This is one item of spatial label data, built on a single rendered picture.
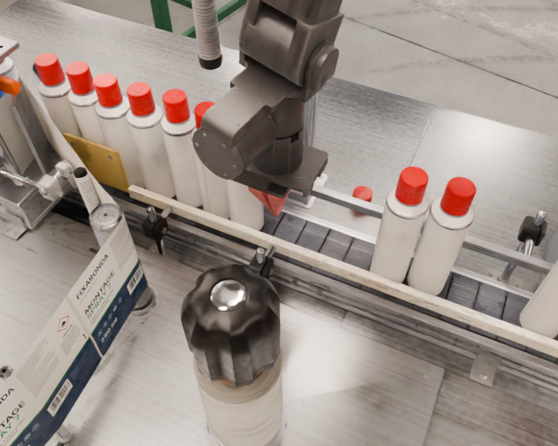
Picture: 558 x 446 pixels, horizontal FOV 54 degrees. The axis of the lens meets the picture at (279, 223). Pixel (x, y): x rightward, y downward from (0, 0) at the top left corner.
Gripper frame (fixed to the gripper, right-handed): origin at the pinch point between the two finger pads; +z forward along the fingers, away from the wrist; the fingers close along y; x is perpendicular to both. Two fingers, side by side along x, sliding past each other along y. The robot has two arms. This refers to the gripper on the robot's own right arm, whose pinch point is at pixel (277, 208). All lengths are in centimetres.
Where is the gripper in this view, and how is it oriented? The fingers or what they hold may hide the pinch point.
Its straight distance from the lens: 69.1
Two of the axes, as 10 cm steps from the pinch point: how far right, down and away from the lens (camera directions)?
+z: 0.0, 6.2, 7.9
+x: 4.3, -7.1, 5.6
